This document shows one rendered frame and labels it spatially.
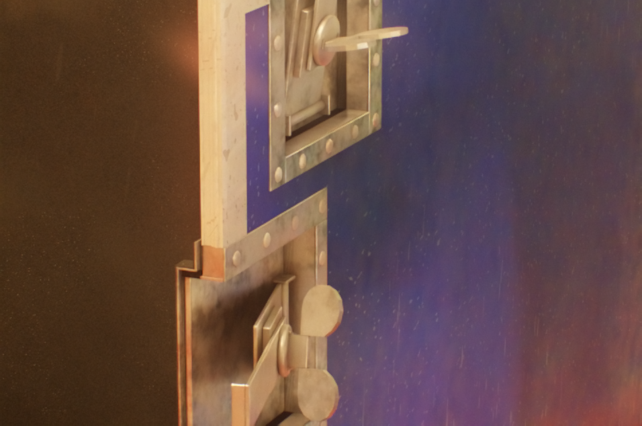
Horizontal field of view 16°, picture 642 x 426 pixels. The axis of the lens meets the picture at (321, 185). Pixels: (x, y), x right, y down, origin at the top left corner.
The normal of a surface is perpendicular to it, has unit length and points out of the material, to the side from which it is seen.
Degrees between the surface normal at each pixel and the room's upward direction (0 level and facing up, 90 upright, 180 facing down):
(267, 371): 90
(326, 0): 98
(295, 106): 98
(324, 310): 75
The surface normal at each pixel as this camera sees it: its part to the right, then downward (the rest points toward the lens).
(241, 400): -0.15, 0.26
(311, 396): -0.68, -0.07
